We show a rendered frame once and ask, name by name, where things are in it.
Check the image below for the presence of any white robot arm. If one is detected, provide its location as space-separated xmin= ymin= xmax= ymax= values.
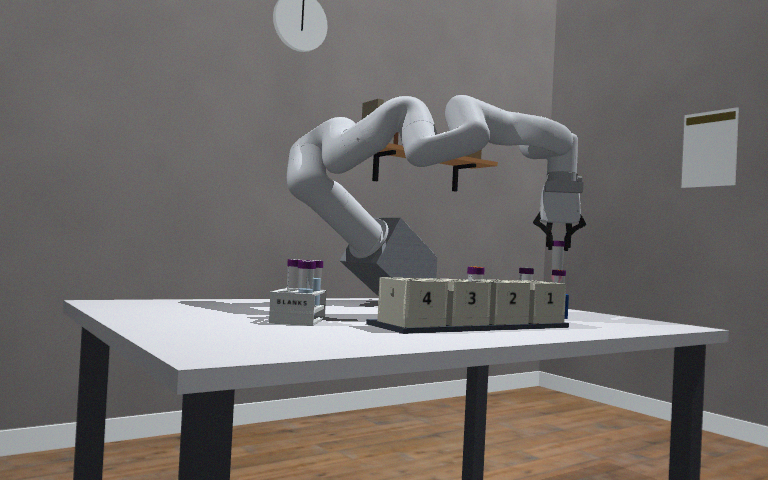
xmin=287 ymin=95 xmax=584 ymax=258

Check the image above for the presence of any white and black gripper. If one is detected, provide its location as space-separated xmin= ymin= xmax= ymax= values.
xmin=533 ymin=185 xmax=586 ymax=251

